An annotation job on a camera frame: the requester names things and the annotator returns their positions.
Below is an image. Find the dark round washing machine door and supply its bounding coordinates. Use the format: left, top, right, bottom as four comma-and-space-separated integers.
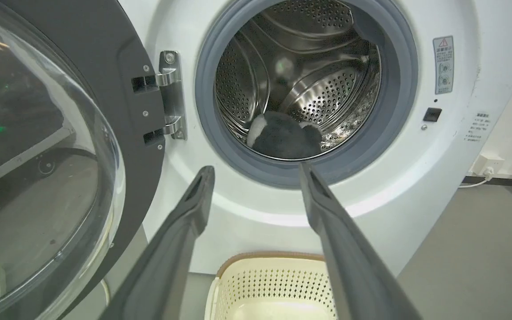
0, 0, 167, 320

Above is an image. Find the white wall power socket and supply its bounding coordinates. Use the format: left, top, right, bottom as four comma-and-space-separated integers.
473, 154, 505, 176

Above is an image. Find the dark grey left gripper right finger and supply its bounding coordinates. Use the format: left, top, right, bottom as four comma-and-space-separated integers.
299, 162, 424, 320

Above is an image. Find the dark grey white garment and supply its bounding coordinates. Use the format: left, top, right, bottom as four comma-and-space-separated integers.
246, 111, 324, 160

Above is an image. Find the white power cable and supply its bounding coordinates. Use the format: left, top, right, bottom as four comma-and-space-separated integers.
458, 167, 495, 189

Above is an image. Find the white front-load washing machine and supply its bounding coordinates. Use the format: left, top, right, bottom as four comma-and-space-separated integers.
118, 0, 512, 276

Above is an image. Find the chrome door hinge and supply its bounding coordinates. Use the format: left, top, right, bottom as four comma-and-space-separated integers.
156, 50, 188, 141

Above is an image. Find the grey warning sticker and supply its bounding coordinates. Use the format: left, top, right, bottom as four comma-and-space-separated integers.
432, 36, 455, 95

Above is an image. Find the cream perforated laundry basket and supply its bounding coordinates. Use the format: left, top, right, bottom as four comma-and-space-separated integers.
204, 252, 338, 320

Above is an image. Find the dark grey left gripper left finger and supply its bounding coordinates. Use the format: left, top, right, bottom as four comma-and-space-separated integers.
99, 166, 216, 320

